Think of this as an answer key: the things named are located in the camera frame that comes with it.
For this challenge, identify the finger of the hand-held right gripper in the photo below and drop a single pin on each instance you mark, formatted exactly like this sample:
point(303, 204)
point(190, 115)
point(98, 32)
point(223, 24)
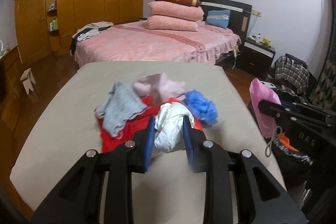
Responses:
point(309, 109)
point(267, 106)

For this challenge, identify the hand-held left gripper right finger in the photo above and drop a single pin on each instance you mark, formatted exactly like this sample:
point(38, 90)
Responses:
point(188, 140)

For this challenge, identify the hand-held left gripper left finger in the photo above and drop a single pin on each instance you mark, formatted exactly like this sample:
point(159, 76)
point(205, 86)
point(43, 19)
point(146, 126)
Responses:
point(150, 140)

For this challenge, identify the white plastic bag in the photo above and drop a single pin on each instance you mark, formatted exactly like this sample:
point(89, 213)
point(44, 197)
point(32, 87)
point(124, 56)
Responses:
point(168, 129)

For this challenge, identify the black trash bin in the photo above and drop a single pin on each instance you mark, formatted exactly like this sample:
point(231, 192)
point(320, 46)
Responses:
point(291, 163)

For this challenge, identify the pink plastic bag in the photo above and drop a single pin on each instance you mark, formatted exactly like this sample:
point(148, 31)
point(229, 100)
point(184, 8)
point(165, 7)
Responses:
point(262, 98)

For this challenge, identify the red packaging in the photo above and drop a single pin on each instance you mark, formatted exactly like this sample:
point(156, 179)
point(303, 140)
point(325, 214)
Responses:
point(284, 141)

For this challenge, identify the blue crumpled plastic bag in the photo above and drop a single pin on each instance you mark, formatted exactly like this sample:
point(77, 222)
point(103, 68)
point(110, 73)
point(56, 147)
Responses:
point(202, 106)

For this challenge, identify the plaid shirt on chair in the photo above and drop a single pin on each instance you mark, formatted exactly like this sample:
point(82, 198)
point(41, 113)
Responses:
point(291, 74)

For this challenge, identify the grey cloth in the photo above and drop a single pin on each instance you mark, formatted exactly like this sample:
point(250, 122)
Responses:
point(123, 106)

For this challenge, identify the black nightstand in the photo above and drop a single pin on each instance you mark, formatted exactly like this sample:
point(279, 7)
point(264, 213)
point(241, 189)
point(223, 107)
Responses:
point(254, 61)

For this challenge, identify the dark purple bag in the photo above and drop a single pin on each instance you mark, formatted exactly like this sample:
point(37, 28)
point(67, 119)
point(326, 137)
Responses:
point(298, 59)

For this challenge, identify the pale pink cloth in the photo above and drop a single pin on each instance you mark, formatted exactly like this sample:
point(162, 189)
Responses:
point(160, 87)

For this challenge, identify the yellow plush toy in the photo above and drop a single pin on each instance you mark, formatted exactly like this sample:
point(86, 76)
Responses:
point(266, 42)

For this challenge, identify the small white bottle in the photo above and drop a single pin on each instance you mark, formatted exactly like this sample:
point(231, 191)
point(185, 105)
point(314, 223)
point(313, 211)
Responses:
point(259, 38)

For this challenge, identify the black headboard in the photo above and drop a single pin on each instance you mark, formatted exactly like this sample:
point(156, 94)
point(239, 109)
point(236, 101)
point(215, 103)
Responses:
point(236, 16)

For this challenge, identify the bed with pink bedspread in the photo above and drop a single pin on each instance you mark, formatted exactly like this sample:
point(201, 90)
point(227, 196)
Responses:
point(147, 43)

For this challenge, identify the blue cushion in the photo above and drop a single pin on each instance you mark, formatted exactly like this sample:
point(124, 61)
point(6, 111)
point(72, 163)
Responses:
point(218, 18)

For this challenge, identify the pink pillow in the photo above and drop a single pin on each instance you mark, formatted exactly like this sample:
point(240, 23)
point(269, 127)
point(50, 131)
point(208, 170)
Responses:
point(176, 11)
point(170, 24)

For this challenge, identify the pile of clothes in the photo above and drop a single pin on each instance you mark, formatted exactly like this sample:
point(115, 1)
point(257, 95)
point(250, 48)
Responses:
point(89, 29)

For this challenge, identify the small white stool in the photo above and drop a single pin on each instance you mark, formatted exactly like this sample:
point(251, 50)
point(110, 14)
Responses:
point(27, 79)

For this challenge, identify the wooden side desk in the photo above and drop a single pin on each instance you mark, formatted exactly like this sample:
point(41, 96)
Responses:
point(9, 74)

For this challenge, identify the light blue kettle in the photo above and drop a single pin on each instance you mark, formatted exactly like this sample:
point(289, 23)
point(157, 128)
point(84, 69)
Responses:
point(1, 48)

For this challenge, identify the wall socket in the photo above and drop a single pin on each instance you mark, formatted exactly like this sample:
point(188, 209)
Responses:
point(256, 12)

